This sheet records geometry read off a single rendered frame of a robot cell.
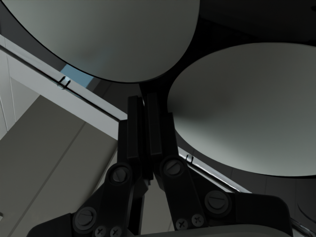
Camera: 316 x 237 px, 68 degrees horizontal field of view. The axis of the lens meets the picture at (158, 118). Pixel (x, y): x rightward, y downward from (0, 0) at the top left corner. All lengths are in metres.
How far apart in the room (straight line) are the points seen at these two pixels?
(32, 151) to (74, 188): 0.30
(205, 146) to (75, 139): 1.36
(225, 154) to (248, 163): 0.02
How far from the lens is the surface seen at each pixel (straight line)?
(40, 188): 1.42
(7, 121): 0.55
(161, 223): 1.63
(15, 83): 0.46
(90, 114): 0.37
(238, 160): 0.16
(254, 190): 0.20
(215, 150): 0.16
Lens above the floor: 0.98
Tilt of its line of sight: 33 degrees down
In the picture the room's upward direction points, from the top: 155 degrees counter-clockwise
